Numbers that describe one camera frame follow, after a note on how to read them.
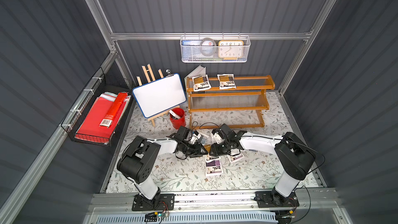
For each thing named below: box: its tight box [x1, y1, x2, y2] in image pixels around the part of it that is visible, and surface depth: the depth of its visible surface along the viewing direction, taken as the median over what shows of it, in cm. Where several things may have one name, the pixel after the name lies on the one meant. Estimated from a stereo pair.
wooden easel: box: [136, 63, 180, 128], surface depth 91 cm
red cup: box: [169, 107, 187, 130], surface depth 100 cm
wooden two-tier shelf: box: [186, 75, 276, 130], surface depth 106 cm
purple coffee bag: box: [204, 155, 224, 177], surface depth 86 cm
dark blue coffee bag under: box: [199, 132, 209, 145], surface depth 96 cm
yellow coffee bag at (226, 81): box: [216, 73, 237, 90], surface depth 86 cm
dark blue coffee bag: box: [226, 152, 244, 163], surface depth 88 cm
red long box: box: [99, 92, 129, 128], surface depth 74 cm
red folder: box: [74, 91, 132, 144], surface depth 72 cm
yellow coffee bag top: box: [191, 74, 212, 92], surface depth 84 cm
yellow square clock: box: [218, 39, 245, 61], surface depth 90 cm
